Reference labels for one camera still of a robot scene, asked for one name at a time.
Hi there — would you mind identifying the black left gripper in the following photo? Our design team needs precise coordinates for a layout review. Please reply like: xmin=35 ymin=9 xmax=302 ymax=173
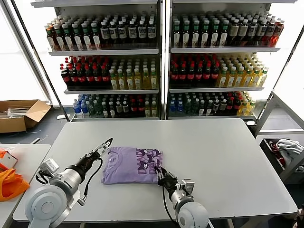
xmin=79 ymin=137 xmax=114 ymax=170

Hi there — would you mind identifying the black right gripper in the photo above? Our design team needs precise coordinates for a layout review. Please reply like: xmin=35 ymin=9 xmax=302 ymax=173
xmin=155 ymin=168 xmax=180 ymax=194

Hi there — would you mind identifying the purple printed t-shirt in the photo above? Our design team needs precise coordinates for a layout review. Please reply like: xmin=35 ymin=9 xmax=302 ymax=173
xmin=100 ymin=146 xmax=164 ymax=185

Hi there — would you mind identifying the open brown cardboard box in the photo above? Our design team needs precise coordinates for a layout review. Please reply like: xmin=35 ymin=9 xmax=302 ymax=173
xmin=0 ymin=99 xmax=52 ymax=134

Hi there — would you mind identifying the grey metal shelving unit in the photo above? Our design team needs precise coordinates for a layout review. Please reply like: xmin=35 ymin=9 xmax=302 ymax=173
xmin=30 ymin=0 xmax=164 ymax=122
xmin=166 ymin=0 xmax=299 ymax=121

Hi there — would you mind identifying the white strips bundle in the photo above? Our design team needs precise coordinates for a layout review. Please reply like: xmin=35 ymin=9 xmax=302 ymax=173
xmin=0 ymin=105 xmax=31 ymax=118

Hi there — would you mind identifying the small orange white carton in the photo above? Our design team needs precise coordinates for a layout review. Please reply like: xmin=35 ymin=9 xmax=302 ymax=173
xmin=0 ymin=148 xmax=19 ymax=171

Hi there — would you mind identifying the orange fabric bag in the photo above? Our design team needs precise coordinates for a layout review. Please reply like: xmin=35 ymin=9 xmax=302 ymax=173
xmin=0 ymin=168 xmax=31 ymax=202

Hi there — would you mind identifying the dark grey storage bin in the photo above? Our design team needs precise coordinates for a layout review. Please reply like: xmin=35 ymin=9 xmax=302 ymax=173
xmin=259 ymin=137 xmax=304 ymax=185

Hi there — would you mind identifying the red patterned garment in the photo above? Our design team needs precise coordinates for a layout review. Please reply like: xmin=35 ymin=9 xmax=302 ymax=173
xmin=268 ymin=140 xmax=285 ymax=168

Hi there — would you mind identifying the white crumpled garment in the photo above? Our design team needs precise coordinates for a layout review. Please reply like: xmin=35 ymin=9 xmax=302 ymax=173
xmin=275 ymin=139 xmax=304 ymax=167

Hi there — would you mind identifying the dark bottle beige label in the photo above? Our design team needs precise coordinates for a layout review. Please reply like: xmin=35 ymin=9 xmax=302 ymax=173
xmin=229 ymin=19 xmax=239 ymax=47
xmin=238 ymin=19 xmax=248 ymax=47

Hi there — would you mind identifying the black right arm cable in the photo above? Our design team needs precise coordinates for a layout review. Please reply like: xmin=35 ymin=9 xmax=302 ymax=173
xmin=161 ymin=186 xmax=179 ymax=226

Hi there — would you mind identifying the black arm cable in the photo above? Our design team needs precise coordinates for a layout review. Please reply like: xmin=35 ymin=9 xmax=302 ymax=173
xmin=77 ymin=157 xmax=104 ymax=207
xmin=161 ymin=186 xmax=179 ymax=226

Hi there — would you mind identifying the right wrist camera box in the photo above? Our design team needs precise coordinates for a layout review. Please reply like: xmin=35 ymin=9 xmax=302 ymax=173
xmin=181 ymin=179 xmax=196 ymax=197

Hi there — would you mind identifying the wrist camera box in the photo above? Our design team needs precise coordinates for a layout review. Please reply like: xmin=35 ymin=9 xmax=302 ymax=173
xmin=38 ymin=158 xmax=60 ymax=178
xmin=181 ymin=179 xmax=196 ymax=197

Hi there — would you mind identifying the slanted grey metal post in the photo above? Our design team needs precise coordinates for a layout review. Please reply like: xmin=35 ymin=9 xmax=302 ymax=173
xmin=10 ymin=0 xmax=69 ymax=122

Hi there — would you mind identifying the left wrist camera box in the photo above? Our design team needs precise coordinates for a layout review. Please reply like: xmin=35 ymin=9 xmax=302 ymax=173
xmin=38 ymin=158 xmax=60 ymax=178

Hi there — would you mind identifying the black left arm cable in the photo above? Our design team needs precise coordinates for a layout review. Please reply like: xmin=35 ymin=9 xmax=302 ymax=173
xmin=77 ymin=157 xmax=104 ymax=207

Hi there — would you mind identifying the grey metal frame table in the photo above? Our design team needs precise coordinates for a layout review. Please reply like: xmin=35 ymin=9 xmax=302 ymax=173
xmin=255 ymin=91 xmax=304 ymax=138

